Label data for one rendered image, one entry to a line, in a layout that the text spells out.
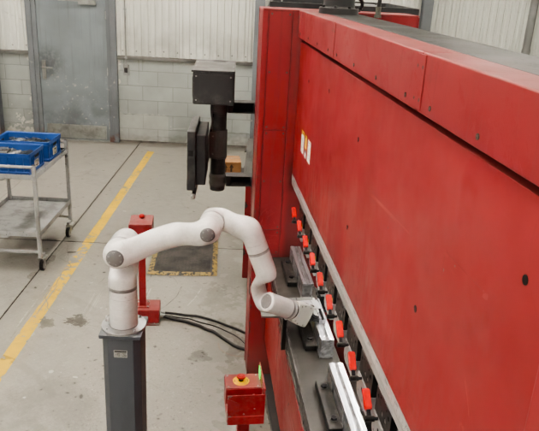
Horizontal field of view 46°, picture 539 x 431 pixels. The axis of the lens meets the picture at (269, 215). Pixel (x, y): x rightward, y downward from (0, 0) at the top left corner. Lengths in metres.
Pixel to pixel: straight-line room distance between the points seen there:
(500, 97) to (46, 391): 3.57
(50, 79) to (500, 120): 9.28
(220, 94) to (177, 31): 6.04
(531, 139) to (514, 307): 0.28
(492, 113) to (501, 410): 0.52
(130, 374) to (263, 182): 1.39
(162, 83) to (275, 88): 6.34
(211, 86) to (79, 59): 6.42
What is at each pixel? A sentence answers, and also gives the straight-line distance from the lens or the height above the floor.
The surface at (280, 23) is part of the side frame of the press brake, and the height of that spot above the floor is 2.23.
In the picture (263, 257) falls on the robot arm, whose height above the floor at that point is 1.38.
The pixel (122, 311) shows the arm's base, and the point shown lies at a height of 1.10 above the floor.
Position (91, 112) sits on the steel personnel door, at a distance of 10.09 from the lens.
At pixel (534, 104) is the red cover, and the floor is 2.28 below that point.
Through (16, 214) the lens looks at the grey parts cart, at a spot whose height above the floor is 0.33.
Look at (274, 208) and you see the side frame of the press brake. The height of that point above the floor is 1.19.
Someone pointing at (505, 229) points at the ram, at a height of 2.05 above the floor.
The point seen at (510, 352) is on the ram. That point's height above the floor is 1.86.
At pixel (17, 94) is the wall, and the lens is 10.42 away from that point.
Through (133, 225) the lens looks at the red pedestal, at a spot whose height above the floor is 0.80.
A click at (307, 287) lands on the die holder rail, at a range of 3.36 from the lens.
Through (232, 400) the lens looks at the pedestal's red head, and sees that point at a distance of 2.77.
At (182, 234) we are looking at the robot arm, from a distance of 2.57.
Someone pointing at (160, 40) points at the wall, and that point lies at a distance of 9.74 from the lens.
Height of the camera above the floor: 2.44
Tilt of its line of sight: 20 degrees down
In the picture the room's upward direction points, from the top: 3 degrees clockwise
